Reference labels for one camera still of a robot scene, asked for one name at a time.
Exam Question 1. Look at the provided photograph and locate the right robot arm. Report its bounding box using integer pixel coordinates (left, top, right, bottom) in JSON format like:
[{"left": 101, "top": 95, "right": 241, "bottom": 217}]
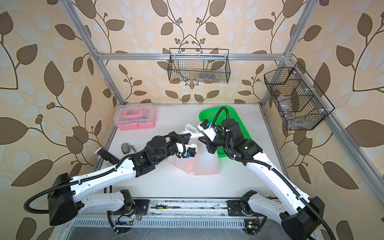
[{"left": 198, "top": 107, "right": 336, "bottom": 240}]

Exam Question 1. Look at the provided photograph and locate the small metal connector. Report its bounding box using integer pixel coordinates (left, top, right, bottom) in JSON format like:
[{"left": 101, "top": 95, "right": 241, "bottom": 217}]
[{"left": 121, "top": 143, "right": 137, "bottom": 155}]

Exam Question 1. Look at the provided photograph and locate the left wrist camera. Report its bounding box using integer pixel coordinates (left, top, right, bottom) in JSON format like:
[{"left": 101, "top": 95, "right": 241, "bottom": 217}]
[{"left": 176, "top": 143, "right": 198, "bottom": 159}]

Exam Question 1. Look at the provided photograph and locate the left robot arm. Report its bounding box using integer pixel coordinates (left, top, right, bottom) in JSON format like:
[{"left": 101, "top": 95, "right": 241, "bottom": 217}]
[{"left": 24, "top": 132, "right": 198, "bottom": 226}]

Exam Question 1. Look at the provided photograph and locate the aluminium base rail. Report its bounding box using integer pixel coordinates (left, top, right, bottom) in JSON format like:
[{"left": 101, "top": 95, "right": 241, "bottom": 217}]
[{"left": 64, "top": 197, "right": 313, "bottom": 229}]

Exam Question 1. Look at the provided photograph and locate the white printed plastic bag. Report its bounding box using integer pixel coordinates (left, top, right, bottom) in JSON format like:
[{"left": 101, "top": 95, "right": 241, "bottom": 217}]
[{"left": 167, "top": 124, "right": 220, "bottom": 176}]

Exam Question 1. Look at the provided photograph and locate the pink transparent storage box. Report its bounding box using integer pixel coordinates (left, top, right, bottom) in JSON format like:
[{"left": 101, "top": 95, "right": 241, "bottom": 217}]
[{"left": 113, "top": 103, "right": 156, "bottom": 131}]

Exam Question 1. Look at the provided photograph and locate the black wire basket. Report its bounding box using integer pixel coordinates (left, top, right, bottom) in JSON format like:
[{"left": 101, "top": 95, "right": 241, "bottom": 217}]
[
  {"left": 264, "top": 63, "right": 335, "bottom": 131},
  {"left": 167, "top": 48, "right": 231, "bottom": 84}
]

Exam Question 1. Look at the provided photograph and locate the green plastic basket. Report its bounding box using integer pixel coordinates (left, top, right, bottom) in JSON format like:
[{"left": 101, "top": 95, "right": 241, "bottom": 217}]
[{"left": 199, "top": 106, "right": 252, "bottom": 158}]

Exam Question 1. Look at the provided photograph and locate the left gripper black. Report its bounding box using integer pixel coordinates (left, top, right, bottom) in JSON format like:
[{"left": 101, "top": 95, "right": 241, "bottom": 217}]
[{"left": 152, "top": 131, "right": 191, "bottom": 165}]

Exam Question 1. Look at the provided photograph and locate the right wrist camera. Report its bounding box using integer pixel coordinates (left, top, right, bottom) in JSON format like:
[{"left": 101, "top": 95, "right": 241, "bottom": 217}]
[{"left": 198, "top": 120, "right": 217, "bottom": 142}]

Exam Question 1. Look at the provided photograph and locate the black white handheld device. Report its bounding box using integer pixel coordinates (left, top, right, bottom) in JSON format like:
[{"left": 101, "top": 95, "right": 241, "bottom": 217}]
[{"left": 95, "top": 148, "right": 120, "bottom": 165}]

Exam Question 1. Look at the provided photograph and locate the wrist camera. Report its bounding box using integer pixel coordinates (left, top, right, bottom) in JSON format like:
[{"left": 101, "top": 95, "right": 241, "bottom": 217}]
[
  {"left": 176, "top": 143, "right": 198, "bottom": 159},
  {"left": 198, "top": 120, "right": 217, "bottom": 142}
]

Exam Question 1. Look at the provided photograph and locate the screwdriver on rail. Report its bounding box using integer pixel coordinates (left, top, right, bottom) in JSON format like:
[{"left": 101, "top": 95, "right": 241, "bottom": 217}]
[{"left": 151, "top": 205, "right": 181, "bottom": 210}]

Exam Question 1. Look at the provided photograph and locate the black wire basket right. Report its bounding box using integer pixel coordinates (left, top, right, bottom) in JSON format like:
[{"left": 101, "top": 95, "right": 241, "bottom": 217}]
[{"left": 264, "top": 63, "right": 335, "bottom": 131}]

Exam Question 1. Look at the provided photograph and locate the black wire basket back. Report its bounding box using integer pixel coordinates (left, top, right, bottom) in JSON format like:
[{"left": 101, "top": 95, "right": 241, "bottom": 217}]
[{"left": 167, "top": 48, "right": 231, "bottom": 84}]

